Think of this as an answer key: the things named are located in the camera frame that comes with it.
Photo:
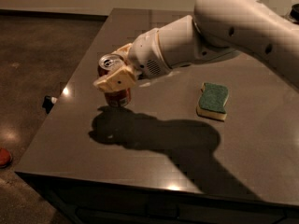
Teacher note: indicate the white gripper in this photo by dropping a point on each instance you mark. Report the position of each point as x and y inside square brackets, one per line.
[146, 54]

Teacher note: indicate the orange soda can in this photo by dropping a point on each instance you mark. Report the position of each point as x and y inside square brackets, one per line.
[111, 72]

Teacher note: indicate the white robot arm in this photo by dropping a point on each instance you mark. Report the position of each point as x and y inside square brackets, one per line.
[216, 31]

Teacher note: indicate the green and yellow sponge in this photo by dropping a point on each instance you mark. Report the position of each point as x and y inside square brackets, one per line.
[212, 101]

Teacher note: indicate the black object beside table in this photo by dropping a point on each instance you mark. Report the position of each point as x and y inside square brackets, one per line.
[48, 103]

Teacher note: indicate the dark cabinet drawer front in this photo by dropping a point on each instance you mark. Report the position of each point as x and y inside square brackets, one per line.
[92, 203]

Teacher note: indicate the red object on floor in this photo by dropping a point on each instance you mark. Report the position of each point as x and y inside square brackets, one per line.
[5, 158]

